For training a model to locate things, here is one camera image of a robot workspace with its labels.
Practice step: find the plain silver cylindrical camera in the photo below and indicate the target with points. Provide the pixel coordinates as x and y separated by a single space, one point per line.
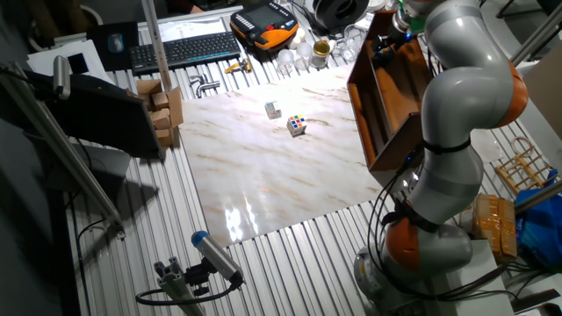
61 76

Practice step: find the small white ball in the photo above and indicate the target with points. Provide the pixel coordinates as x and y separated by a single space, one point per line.
300 33
295 43

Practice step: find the white Rubik's cube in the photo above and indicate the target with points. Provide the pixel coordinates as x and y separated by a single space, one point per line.
297 125

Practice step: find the light wooden rack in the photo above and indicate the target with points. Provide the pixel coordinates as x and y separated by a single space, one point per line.
524 169

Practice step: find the white paper sheet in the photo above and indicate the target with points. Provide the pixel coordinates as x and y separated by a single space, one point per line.
48 57
193 28

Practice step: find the marble pattern table sheet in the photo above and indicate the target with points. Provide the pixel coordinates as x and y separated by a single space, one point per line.
228 167

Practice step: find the glass jar with gold lid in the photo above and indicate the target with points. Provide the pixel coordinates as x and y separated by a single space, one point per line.
320 53

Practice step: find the brown cardboard panel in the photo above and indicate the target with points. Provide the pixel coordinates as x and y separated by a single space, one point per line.
546 92

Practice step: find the short aluminium profile stub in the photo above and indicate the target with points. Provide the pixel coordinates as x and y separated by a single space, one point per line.
175 287

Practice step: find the black tilted flat panel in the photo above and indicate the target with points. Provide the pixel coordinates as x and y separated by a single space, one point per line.
101 118

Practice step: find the aluminium profile post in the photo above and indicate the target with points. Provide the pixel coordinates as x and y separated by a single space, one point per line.
157 48

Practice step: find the small black square card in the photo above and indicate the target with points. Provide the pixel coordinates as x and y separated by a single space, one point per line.
78 63

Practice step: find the bystander's bare hand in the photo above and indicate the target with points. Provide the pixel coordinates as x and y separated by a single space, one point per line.
197 8

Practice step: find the chrome faucet fitting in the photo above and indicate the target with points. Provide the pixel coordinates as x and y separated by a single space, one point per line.
204 85

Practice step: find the black filament spool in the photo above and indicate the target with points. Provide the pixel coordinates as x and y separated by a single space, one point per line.
340 13

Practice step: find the open cardboard box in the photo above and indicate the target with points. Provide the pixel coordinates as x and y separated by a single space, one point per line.
175 105

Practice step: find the black camera clamp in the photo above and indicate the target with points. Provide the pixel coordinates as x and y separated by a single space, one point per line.
197 276

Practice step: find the small brown cardboard block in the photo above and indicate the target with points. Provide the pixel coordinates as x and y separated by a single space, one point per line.
164 137
160 101
161 119

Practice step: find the dark brown wooden shelf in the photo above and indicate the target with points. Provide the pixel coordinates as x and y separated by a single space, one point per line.
395 92

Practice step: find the clear glass mug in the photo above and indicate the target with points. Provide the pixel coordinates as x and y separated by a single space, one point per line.
353 41

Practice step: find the blue plastic bag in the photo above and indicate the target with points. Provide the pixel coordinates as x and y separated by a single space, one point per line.
542 228

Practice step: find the clear plastic cup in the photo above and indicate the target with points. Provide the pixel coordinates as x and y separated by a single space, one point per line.
304 55
284 59

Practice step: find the black computer keyboard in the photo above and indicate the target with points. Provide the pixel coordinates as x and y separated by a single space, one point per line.
184 52

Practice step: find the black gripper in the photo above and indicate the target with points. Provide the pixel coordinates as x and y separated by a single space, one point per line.
400 38

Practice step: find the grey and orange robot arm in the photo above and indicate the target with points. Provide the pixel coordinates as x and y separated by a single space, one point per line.
465 101

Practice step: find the brown taped package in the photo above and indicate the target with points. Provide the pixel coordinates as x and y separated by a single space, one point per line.
494 224

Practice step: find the black office chair base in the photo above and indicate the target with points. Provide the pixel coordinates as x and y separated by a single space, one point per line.
549 5

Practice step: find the black mouse pad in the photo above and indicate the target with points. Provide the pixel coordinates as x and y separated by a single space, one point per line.
98 52

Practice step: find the silver camera with blue cap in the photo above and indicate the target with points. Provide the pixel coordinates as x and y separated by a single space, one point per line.
217 256

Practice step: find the grey computer mouse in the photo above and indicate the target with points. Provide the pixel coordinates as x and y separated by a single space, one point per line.
116 43

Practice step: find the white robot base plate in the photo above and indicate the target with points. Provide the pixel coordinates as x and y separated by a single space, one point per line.
478 263

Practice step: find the bystander's dark sleeved forearm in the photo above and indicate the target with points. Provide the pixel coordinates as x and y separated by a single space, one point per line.
180 5

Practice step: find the long aluminium profile beam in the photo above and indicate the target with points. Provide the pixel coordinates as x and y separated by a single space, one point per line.
538 37
538 198
66 162

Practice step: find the orange and black teach pendant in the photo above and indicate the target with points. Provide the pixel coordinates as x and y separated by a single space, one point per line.
263 24

